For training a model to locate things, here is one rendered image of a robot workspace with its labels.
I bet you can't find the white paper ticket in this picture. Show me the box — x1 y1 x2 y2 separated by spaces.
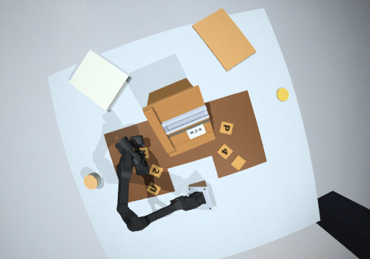
186 124 206 139

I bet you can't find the tan letter tile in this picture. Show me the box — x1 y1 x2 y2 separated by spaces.
231 155 246 170
219 121 233 135
146 182 161 196
140 147 149 158
149 164 163 178
217 144 233 159

